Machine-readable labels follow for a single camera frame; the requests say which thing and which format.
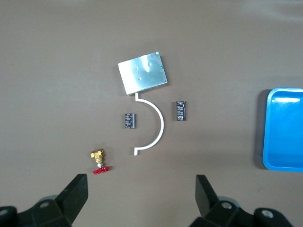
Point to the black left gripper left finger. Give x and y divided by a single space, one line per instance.
68 203

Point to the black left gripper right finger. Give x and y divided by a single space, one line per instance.
208 203

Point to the dark brown electrolytic capacitor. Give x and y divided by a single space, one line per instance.
181 110

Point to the blue plastic tray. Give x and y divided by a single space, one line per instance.
286 132

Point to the white curved plastic clamp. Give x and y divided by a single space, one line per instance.
162 123

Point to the brown table cover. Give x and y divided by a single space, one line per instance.
47 71

